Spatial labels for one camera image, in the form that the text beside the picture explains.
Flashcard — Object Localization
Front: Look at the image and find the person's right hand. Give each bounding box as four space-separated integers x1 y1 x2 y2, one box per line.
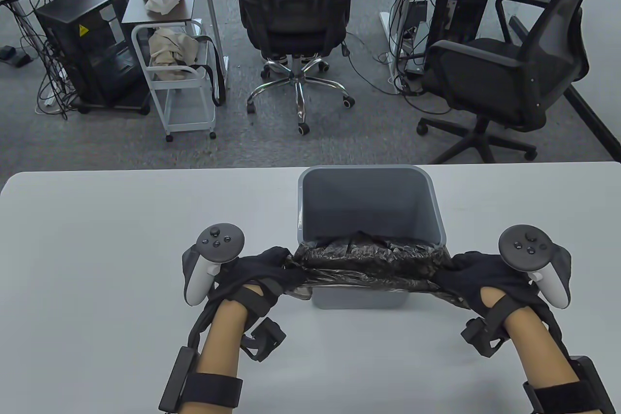
432 251 539 322

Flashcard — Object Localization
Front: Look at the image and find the person's left hand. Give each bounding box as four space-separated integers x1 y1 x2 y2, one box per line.
210 247 307 310

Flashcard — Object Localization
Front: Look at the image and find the black plastic garbage bag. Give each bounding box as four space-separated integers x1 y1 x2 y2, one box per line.
286 230 469 310

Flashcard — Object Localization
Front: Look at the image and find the grey plastic trash bin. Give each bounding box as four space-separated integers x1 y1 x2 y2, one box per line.
297 166 447 310

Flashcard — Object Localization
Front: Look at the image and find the black left forearm sensor box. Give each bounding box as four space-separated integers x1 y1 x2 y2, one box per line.
159 346 197 413

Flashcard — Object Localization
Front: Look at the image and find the person's left forearm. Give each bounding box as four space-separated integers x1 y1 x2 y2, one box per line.
182 300 253 414

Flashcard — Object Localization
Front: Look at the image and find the black right forearm sensor box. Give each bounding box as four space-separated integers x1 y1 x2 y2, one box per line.
568 356 617 414

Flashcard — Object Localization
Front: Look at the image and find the beige cloth bag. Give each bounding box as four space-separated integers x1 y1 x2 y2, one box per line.
148 28 200 82

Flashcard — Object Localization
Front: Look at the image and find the grey white right hand controller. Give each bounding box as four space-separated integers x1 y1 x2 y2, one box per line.
499 225 573 310

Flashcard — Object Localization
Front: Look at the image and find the white rolling cart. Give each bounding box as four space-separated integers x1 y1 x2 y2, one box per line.
121 0 219 143

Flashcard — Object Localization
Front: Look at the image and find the black mesh office chair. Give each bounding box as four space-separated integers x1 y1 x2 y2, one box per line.
416 0 621 165

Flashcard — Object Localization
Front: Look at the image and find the white metal pole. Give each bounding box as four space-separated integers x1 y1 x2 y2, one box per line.
196 0 229 89

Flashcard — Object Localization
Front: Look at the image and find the black chair with chrome base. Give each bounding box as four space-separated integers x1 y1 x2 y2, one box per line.
234 0 356 136

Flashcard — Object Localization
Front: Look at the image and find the black computer tower yellow sticker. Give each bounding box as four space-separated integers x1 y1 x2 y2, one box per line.
35 0 151 116

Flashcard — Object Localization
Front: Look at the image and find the black foot pedal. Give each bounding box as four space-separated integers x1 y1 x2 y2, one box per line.
0 45 34 68

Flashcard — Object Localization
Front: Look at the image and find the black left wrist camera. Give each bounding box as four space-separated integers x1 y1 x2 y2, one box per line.
240 317 287 362

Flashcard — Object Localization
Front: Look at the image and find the black left glove cable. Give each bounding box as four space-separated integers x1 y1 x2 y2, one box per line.
188 297 220 352

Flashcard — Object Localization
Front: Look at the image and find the black glove cable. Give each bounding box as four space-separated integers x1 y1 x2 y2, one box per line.
534 298 572 362
188 297 220 352

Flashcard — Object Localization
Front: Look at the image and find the black right glove cable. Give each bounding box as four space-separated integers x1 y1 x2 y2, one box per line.
534 298 572 362

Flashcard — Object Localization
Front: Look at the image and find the black cable tangle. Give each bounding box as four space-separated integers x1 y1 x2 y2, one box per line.
345 0 454 116
10 0 81 119

